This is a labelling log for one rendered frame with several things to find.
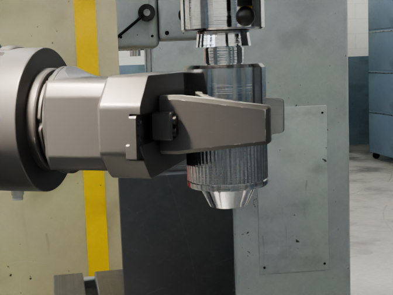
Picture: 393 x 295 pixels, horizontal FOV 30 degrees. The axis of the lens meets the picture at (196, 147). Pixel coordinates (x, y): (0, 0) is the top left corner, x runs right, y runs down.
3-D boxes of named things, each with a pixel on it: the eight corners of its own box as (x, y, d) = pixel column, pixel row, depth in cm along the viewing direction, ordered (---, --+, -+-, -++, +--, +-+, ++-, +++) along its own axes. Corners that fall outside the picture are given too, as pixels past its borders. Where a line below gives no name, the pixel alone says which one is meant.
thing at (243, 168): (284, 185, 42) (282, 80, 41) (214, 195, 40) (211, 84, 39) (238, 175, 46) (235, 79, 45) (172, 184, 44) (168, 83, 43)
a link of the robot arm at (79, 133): (135, 39, 36) (-76, 45, 39) (142, 229, 38) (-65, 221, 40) (197, 42, 48) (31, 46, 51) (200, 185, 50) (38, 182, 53)
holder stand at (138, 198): (125, 348, 79) (116, 163, 76) (130, 285, 100) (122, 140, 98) (237, 341, 79) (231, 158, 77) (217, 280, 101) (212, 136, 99)
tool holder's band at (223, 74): (282, 80, 41) (282, 62, 41) (211, 84, 39) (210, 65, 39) (235, 79, 45) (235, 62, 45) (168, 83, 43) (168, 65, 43)
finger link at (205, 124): (272, 153, 39) (161, 152, 41) (271, 93, 39) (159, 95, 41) (267, 157, 38) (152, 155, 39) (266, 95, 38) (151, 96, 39)
